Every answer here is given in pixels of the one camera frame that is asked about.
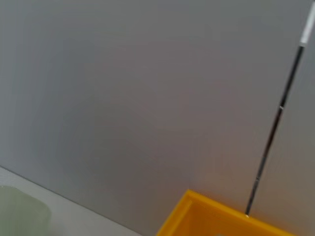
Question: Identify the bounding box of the green glass fruit plate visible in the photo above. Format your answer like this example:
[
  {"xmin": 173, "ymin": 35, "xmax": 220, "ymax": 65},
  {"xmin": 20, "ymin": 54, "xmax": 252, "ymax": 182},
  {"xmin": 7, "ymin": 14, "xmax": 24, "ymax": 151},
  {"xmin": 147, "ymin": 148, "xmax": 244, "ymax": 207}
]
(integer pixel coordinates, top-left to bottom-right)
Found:
[{"xmin": 0, "ymin": 185, "xmax": 53, "ymax": 236}]

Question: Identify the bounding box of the yellow plastic bin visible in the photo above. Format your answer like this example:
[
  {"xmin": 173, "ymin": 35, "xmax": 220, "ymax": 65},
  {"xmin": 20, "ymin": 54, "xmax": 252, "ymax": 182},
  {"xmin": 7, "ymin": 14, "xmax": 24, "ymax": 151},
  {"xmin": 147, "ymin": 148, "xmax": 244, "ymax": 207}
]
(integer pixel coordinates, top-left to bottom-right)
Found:
[{"xmin": 157, "ymin": 188, "xmax": 315, "ymax": 236}]

